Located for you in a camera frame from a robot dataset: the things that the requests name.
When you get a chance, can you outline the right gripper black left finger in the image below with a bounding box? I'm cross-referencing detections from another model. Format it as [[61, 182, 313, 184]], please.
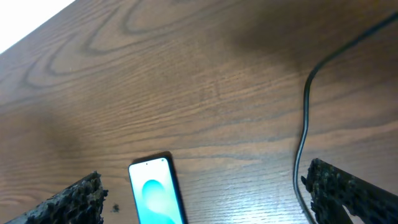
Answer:
[[6, 171, 108, 224]]

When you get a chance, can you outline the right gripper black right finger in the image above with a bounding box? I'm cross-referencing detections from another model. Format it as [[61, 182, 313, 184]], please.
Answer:
[[301, 159, 397, 224]]

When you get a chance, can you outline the black charger cable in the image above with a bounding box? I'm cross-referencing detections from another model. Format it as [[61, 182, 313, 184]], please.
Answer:
[[292, 12, 398, 224]]

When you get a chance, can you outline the blue Galaxy smartphone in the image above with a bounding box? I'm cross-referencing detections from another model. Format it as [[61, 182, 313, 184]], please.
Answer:
[[127, 151, 188, 224]]

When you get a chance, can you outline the small black screw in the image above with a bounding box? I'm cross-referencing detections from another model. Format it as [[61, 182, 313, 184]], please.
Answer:
[[111, 203, 120, 213]]

